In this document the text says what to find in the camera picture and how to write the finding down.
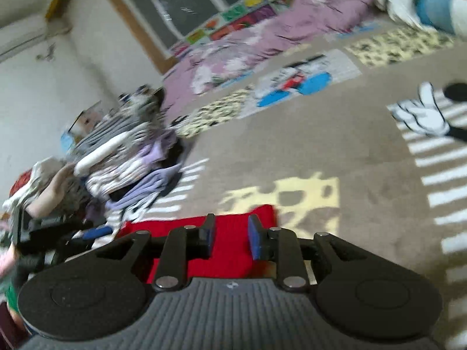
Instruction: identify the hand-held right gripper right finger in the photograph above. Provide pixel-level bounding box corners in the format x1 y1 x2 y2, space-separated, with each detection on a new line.
248 214 369 293

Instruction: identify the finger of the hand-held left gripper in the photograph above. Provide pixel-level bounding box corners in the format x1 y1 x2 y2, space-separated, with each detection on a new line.
55 226 114 249

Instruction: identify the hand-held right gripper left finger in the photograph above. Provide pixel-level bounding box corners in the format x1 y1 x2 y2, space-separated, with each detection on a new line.
97 213 217 292

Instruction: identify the red knit sweater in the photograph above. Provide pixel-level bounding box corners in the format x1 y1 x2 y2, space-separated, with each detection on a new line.
119 204 280 287

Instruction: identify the person's left forearm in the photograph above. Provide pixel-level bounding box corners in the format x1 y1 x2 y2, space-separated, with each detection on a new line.
0 281 30 347

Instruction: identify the beige knit folded clothes stack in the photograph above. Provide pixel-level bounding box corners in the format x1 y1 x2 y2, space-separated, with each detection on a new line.
2 157 86 227

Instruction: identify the grey towel folded clothes stack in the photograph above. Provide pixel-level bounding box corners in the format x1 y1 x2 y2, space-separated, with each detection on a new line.
71 117 190 212

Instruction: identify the red patterned item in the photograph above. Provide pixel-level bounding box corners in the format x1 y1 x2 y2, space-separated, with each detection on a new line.
9 169 35 197

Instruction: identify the blue plastic packet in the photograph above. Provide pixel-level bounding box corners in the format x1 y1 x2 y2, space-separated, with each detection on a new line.
60 131 79 154

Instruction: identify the cartoon mouse printed blanket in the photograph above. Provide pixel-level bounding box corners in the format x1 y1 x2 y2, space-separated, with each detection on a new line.
106 7 467 350

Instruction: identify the cardboard box with bow print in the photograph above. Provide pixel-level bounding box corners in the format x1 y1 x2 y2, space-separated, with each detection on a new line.
69 102 106 143

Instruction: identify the white air conditioner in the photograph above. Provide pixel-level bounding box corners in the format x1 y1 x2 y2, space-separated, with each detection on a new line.
0 16 50 62

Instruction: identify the purple floral duvet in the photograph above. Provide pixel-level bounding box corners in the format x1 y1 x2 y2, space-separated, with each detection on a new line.
161 0 378 117

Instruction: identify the colourful picture headboard panel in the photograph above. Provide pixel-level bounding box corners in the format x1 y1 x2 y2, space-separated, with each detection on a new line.
168 0 329 59

